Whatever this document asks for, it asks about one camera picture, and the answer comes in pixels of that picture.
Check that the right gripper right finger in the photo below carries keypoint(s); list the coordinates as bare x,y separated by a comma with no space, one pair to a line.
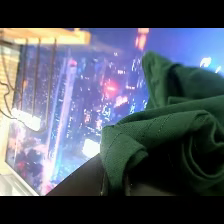
146,186

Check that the silver frame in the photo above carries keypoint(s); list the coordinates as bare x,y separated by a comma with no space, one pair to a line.
13,186

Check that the dark green shirt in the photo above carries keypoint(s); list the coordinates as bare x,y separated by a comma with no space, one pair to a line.
186,126

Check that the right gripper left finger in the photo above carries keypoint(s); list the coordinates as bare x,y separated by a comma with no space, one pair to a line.
85,181

